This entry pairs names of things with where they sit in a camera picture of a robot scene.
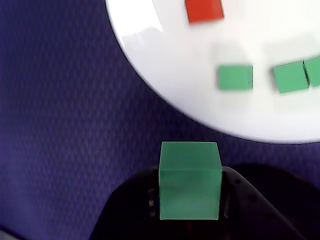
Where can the red wooden cube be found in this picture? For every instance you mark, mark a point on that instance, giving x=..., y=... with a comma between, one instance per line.
x=203, y=10

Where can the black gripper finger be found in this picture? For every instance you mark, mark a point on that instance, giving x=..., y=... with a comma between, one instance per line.
x=130, y=212
x=245, y=215

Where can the white round plate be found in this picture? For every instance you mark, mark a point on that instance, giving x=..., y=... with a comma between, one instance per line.
x=175, y=75

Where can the green wooden cube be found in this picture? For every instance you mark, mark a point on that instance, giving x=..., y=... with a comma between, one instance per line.
x=190, y=185
x=290, y=77
x=233, y=77
x=313, y=72

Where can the blue woven cloth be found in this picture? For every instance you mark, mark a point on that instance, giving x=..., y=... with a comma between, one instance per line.
x=62, y=100

